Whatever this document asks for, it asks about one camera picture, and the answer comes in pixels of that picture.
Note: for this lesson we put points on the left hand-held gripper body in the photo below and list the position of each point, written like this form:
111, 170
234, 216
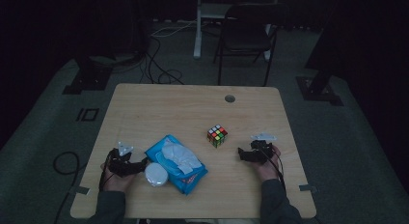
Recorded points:
120, 162

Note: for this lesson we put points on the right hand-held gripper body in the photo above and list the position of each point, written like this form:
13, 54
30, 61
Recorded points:
262, 148

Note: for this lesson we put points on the blue wet wipes pack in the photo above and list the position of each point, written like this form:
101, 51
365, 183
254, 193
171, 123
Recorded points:
175, 166

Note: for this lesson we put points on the multicoloured puzzle cube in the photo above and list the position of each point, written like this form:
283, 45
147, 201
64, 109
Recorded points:
217, 135

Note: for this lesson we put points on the white wet wipe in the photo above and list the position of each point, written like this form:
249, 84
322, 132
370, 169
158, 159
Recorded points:
180, 156

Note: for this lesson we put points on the person's left hand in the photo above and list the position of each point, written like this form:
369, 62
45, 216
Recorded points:
117, 182

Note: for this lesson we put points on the person's right hand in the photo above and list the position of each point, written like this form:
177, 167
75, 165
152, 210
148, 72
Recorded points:
268, 168

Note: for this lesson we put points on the grey tape strip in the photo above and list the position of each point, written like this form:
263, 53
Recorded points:
308, 188
78, 190

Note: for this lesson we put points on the black stand base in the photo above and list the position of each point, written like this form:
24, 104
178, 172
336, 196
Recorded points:
316, 90
88, 77

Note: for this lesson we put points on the black folding chair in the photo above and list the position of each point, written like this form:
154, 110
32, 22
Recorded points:
247, 37

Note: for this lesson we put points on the white desk frame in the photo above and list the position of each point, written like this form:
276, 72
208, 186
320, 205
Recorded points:
198, 31

